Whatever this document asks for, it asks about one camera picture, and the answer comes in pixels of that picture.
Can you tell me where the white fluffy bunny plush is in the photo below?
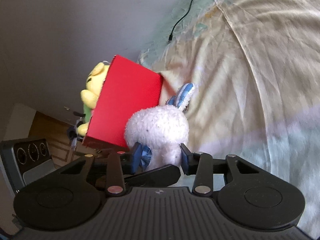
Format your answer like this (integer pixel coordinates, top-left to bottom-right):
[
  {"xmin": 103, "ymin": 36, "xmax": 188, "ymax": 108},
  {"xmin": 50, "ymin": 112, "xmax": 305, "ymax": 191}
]
[{"xmin": 124, "ymin": 83, "xmax": 195, "ymax": 171}]

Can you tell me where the yellow tiger plush pink shirt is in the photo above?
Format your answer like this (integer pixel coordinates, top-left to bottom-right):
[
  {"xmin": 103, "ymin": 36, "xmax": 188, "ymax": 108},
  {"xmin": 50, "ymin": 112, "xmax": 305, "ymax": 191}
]
[{"xmin": 77, "ymin": 61, "xmax": 110, "ymax": 137}]

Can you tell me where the red cardboard box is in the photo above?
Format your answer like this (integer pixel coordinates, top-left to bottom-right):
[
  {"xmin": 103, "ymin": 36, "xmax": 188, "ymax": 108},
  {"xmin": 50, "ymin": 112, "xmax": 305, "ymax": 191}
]
[{"xmin": 82, "ymin": 55, "xmax": 163, "ymax": 151}]

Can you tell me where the green plush toy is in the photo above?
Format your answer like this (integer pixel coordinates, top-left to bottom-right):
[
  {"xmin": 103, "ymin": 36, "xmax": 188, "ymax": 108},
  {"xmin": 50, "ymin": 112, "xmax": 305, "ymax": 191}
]
[{"xmin": 73, "ymin": 104, "xmax": 92, "ymax": 123}]

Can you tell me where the black device with dials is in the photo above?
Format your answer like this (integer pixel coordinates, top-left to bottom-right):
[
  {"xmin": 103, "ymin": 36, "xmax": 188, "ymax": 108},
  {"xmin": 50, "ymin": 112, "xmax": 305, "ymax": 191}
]
[{"xmin": 1, "ymin": 138, "xmax": 55, "ymax": 195}]

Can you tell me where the black charger cable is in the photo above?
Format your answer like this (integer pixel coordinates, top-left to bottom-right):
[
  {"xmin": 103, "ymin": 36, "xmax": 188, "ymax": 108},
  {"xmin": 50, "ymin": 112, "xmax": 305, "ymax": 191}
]
[{"xmin": 167, "ymin": 0, "xmax": 199, "ymax": 42}]

